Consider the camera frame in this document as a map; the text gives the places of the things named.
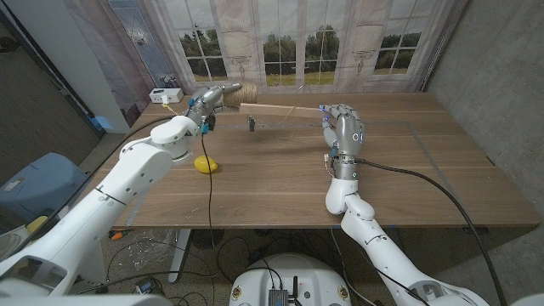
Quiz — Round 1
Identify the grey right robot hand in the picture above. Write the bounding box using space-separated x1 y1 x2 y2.
320 103 366 159

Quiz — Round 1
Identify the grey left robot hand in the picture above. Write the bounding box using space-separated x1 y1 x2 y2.
184 82 243 128

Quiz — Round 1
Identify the brown twine spool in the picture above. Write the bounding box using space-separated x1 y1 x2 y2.
221 82 259 107

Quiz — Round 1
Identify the brown twine thread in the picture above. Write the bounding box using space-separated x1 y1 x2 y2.
254 84 305 148

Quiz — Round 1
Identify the long wooden stick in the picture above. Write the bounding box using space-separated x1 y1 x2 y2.
239 102 326 119

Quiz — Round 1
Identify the white power box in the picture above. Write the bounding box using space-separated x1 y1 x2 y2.
148 88 184 105

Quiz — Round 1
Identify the yellow lemon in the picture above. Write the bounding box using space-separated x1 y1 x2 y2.
194 155 219 174

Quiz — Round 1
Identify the printed window backdrop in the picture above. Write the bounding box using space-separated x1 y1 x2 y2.
63 0 468 95

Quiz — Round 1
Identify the black round fan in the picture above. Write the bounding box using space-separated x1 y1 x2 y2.
190 229 225 251

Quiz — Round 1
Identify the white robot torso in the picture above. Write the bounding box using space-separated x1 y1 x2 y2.
229 253 353 306

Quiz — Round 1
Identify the white table leg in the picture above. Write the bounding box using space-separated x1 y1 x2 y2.
167 229 192 284

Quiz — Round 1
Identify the clear plastic sheet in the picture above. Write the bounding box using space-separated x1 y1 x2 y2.
127 231 176 273

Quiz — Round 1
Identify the grey box on torso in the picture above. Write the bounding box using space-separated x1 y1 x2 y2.
268 288 289 306

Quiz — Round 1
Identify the blue plastic bin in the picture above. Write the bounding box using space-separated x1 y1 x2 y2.
0 152 88 222

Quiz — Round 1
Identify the small device with screen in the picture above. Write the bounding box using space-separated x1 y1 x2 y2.
135 278 165 297

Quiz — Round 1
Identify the black and yellow pedal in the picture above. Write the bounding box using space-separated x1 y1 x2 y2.
23 214 51 237

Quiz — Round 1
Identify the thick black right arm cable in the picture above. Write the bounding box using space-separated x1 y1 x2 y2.
353 156 509 306

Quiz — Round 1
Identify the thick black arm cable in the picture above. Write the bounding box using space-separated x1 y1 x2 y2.
353 156 509 306
8 115 175 256

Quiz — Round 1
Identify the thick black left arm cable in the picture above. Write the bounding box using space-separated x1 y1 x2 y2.
8 115 175 256

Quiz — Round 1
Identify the thin black left wrist cable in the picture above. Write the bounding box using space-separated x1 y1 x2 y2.
199 132 239 290

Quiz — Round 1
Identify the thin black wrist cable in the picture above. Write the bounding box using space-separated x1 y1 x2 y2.
199 132 239 290
339 212 433 306

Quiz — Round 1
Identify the white floor cable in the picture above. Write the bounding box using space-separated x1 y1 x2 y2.
329 229 377 306

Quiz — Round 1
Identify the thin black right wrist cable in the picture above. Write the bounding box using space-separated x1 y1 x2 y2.
339 212 433 306

